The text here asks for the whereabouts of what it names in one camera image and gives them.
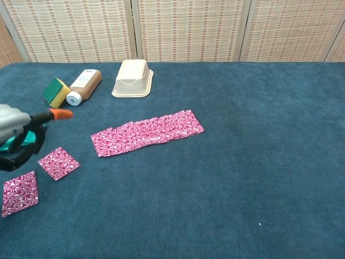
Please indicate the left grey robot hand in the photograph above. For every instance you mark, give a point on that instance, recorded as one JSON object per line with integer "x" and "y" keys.
{"x": 13, "y": 121}

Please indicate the row of pink patterned packets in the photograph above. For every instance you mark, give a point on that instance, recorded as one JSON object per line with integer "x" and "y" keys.
{"x": 151, "y": 132}

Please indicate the green plastic package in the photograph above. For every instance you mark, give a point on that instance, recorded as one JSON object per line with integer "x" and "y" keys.
{"x": 30, "y": 138}

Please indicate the green and yellow sponge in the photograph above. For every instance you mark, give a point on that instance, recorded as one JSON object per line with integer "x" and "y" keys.
{"x": 54, "y": 93}

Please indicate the woven bamboo screen panel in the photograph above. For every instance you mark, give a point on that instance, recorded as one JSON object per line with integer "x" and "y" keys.
{"x": 188, "y": 29}
{"x": 291, "y": 29}
{"x": 8, "y": 51}
{"x": 70, "y": 29}
{"x": 340, "y": 54}

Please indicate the brown bottle with white cap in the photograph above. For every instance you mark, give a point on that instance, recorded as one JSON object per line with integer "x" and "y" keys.
{"x": 85, "y": 82}

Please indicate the beige plastic container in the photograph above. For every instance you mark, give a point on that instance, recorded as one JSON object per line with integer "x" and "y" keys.
{"x": 132, "y": 78}

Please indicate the dark blue felt table cover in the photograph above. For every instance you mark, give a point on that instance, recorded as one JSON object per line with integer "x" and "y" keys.
{"x": 215, "y": 175}

